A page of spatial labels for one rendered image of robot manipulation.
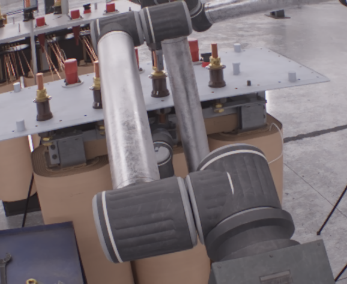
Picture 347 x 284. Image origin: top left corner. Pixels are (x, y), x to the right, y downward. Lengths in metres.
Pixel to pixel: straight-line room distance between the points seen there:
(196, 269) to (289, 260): 1.77
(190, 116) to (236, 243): 0.95
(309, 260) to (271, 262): 0.10
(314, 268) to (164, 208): 0.42
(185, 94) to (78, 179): 0.71
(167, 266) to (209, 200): 1.56
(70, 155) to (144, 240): 1.23
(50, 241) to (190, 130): 0.79
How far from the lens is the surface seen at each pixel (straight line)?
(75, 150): 2.60
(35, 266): 2.34
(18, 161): 4.32
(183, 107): 2.21
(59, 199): 2.65
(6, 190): 4.42
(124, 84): 1.79
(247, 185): 1.43
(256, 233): 1.36
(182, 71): 2.15
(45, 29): 3.91
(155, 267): 2.96
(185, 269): 3.01
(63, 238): 2.50
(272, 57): 3.15
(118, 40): 1.99
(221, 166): 1.47
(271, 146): 2.87
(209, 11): 2.40
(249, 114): 2.79
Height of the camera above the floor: 2.14
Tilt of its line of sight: 23 degrees down
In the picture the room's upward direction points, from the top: 5 degrees counter-clockwise
